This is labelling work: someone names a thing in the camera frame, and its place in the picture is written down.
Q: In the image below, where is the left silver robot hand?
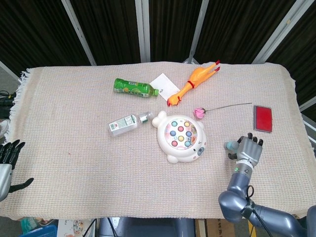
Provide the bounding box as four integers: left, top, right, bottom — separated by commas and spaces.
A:
0, 139, 35, 202

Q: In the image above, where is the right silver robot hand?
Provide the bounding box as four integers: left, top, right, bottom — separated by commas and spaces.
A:
227, 132, 264, 166

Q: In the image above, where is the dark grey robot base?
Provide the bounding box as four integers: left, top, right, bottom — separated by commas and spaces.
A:
98, 217, 196, 237

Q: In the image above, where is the white bear button toy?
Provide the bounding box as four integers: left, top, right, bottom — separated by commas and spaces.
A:
151, 110, 207, 164

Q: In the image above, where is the red flat case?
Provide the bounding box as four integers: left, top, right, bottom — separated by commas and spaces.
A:
252, 105, 273, 133

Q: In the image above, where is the pink artificial rose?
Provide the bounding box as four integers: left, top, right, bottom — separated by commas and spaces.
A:
193, 102, 253, 119

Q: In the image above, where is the blue plastic basket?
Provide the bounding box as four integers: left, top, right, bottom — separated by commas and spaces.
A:
19, 224, 58, 237

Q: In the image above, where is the beige woven table cloth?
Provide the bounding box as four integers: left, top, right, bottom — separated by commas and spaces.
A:
4, 61, 312, 221

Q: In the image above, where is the brown cardboard box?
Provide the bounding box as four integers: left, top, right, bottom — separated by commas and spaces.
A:
195, 218, 235, 237

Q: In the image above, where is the white printed box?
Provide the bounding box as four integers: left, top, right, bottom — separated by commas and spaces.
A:
57, 219, 96, 237

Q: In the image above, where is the orange rubber chicken toy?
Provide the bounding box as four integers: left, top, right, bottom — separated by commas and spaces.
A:
166, 59, 221, 107

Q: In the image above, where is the white paper card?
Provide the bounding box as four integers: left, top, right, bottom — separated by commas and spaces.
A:
149, 73, 180, 101

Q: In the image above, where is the clear plastic bottle green label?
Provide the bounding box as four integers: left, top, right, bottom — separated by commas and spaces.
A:
108, 111, 154, 138

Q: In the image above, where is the green tea bottle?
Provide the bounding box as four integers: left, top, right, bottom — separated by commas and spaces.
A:
113, 78, 159, 99

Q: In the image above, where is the black pleated curtain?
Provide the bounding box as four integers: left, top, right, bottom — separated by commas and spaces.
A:
0, 0, 316, 117

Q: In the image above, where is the black cable bundle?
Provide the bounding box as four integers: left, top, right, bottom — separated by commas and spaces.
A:
0, 90, 17, 119

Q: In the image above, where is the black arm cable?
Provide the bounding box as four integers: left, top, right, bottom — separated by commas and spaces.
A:
244, 184, 269, 237

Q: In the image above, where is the white metal frame post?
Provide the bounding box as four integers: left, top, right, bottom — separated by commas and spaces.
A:
253, 0, 312, 64
0, 60, 21, 83
61, 0, 97, 66
134, 0, 151, 63
297, 97, 316, 117
182, 0, 210, 64

